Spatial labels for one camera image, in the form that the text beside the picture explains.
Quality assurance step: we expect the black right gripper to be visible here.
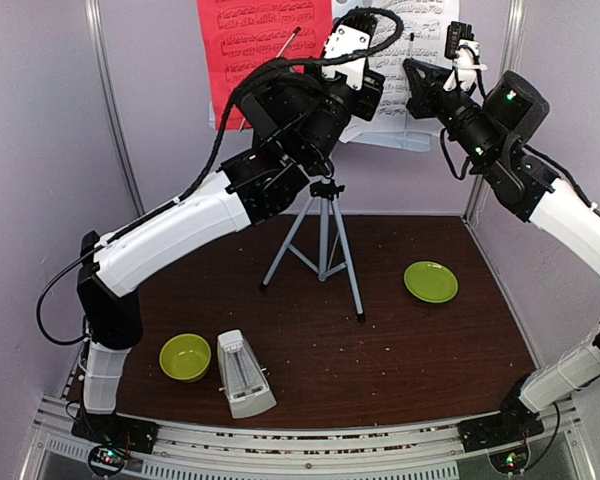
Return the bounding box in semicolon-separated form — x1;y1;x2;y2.
404;57;501;166

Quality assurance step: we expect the white sheet music page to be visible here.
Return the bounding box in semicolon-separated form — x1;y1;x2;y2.
333;0;460;152

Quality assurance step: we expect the red sheet music page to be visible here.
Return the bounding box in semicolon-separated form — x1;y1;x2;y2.
197;0;333;126

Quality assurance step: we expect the white folding music stand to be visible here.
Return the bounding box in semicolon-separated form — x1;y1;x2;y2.
207;0;431;324

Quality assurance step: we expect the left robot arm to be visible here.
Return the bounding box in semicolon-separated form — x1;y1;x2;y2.
77;59;385;444

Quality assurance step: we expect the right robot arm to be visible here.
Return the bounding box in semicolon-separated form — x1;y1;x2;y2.
403;59;600;442

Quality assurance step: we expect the lime green plate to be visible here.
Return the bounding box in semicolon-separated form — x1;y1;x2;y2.
403;261;459;304

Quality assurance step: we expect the white metronome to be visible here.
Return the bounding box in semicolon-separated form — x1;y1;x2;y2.
217;329;277;419

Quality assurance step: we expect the lime green bowl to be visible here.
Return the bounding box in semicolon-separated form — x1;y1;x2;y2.
159;333;212;383

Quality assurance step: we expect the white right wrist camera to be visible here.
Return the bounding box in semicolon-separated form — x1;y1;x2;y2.
443;21;488;97

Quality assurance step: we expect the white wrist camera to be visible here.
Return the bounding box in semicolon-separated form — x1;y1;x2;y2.
321;13;378;91
443;21;488;97

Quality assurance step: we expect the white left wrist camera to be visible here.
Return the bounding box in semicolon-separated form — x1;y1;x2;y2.
321;13;378;91

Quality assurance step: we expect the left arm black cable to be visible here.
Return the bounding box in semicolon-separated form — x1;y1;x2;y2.
35;7;405;347

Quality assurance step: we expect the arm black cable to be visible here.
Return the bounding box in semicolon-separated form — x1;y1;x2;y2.
35;7;405;347
522;394;561;461

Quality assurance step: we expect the left aluminium corner post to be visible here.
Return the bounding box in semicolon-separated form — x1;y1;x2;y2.
84;0;146;217

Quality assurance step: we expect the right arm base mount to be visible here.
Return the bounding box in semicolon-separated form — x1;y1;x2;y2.
457;382;544;452

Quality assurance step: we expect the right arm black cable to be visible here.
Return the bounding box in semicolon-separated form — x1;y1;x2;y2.
522;394;561;461

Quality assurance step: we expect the aluminium front rail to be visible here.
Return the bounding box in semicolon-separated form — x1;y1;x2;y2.
32;392;579;480

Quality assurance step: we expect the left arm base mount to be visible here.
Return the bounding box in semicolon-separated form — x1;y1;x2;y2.
71;402;159;454

